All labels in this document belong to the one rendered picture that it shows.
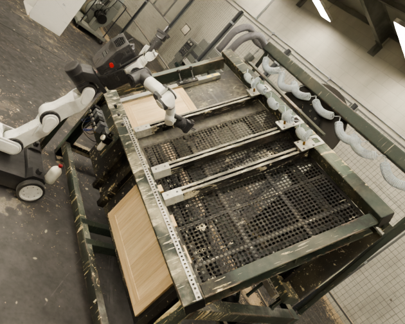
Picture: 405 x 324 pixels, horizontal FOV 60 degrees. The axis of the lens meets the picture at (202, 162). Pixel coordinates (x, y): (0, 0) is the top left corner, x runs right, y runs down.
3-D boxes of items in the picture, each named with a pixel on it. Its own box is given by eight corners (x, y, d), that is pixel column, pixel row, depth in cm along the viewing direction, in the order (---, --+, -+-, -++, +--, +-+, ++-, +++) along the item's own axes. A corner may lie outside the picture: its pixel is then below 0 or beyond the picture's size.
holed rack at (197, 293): (122, 118, 287) (122, 117, 287) (126, 117, 288) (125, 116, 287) (197, 301, 178) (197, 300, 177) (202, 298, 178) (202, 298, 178)
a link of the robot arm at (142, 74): (139, 80, 233) (128, 71, 239) (141, 92, 239) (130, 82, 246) (153, 74, 238) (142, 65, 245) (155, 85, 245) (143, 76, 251)
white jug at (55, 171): (42, 175, 305) (54, 159, 300) (53, 178, 312) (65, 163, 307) (43, 182, 299) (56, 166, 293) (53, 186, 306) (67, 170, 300)
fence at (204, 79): (121, 102, 311) (119, 98, 309) (218, 75, 333) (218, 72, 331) (122, 105, 308) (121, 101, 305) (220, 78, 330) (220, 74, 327)
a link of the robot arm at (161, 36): (160, 31, 295) (151, 42, 295) (156, 26, 286) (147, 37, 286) (171, 39, 292) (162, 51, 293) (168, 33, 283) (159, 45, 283)
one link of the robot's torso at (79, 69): (64, 74, 238) (87, 61, 238) (62, 65, 246) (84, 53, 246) (87, 103, 258) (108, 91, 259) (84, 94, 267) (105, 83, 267)
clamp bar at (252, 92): (134, 133, 280) (128, 108, 263) (265, 94, 308) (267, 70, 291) (137, 140, 274) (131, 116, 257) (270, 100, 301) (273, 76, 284)
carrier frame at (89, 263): (54, 150, 346) (104, 88, 324) (154, 190, 442) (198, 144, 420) (91, 387, 201) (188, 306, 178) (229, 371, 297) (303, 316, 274)
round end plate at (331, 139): (245, 126, 342) (307, 65, 321) (249, 129, 346) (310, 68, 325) (290, 182, 290) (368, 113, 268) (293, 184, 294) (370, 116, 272)
